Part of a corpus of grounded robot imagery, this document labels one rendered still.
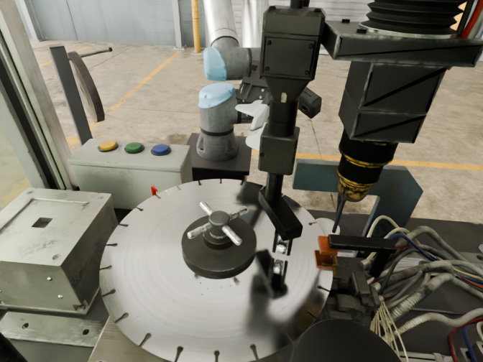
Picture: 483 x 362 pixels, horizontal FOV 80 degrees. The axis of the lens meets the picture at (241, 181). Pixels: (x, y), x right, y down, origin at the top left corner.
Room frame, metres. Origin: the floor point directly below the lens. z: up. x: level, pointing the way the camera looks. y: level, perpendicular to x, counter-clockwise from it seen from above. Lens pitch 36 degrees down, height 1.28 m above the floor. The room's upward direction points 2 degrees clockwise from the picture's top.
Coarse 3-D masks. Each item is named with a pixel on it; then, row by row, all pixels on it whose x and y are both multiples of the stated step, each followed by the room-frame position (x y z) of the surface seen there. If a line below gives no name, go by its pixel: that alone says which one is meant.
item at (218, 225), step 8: (208, 208) 0.31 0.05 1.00; (240, 208) 0.31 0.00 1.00; (216, 216) 0.29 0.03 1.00; (224, 216) 0.29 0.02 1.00; (232, 216) 0.30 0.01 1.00; (208, 224) 0.28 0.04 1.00; (216, 224) 0.28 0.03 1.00; (224, 224) 0.28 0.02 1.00; (192, 232) 0.26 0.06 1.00; (200, 232) 0.27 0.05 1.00; (216, 232) 0.27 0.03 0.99; (224, 232) 0.27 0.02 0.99; (232, 232) 0.26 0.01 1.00; (232, 240) 0.25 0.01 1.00; (240, 240) 0.25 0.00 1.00
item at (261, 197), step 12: (276, 180) 0.30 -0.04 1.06; (264, 192) 0.32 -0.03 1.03; (276, 192) 0.30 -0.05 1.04; (264, 204) 0.30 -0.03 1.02; (276, 204) 0.29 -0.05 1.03; (276, 216) 0.27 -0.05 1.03; (288, 216) 0.27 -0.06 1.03; (276, 228) 0.26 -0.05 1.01; (288, 228) 0.25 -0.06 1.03; (300, 228) 0.25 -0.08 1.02; (276, 240) 0.26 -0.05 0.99; (288, 252) 0.26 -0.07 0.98
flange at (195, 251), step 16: (192, 224) 0.32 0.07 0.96; (240, 224) 0.32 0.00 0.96; (192, 240) 0.28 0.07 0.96; (208, 240) 0.27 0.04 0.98; (224, 240) 0.27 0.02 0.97; (256, 240) 0.29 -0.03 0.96; (192, 256) 0.25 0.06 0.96; (208, 256) 0.25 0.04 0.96; (224, 256) 0.26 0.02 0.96; (240, 256) 0.26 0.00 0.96; (208, 272) 0.23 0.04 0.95; (224, 272) 0.23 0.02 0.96
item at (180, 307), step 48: (192, 192) 0.41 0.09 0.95; (240, 192) 0.41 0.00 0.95; (144, 240) 0.29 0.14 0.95; (288, 240) 0.30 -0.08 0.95; (144, 288) 0.21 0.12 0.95; (192, 288) 0.21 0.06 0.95; (240, 288) 0.22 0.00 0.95; (288, 288) 0.22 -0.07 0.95; (144, 336) 0.15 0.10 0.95; (192, 336) 0.15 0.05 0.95; (240, 336) 0.16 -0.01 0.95
